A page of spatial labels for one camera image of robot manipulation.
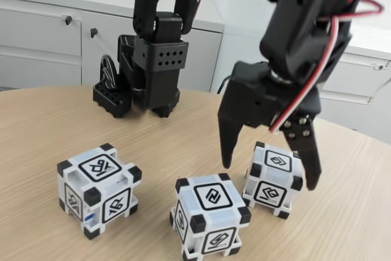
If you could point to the small white drawer cabinet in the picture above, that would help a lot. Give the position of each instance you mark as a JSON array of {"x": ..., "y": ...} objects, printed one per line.
[{"x": 357, "y": 90}]

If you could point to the white cube with zigzag symbol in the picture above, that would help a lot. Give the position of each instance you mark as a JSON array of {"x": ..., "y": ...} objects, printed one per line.
[{"x": 210, "y": 215}]

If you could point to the white cube with XR symbol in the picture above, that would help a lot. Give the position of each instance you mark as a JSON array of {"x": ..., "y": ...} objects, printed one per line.
[{"x": 100, "y": 193}]

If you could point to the black table clamp knob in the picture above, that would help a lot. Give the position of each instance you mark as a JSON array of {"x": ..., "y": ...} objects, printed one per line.
[{"x": 107, "y": 73}]

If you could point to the white cube with stacked-diamonds symbol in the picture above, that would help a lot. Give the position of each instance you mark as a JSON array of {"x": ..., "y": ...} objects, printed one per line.
[{"x": 268, "y": 193}]

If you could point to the grey metal partition post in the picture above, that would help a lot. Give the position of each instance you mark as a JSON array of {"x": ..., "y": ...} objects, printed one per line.
[{"x": 351, "y": 13}]

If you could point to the black cabinet key lock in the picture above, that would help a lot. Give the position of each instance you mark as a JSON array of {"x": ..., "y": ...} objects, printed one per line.
[
  {"x": 68, "y": 19},
  {"x": 93, "y": 31}
]

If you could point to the silver cabinet key lock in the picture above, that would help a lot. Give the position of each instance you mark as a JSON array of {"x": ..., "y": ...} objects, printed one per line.
[{"x": 378, "y": 67}]

